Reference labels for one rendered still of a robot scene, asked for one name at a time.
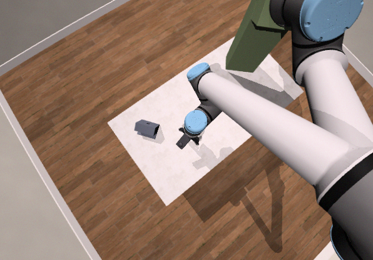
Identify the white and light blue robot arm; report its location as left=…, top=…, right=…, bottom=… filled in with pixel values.
left=176, top=0, right=373, bottom=260

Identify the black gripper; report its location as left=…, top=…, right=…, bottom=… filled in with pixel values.
left=178, top=126, right=202, bottom=146

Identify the dark grey sloped panel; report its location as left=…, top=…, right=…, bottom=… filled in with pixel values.
left=134, top=120, right=160, bottom=139

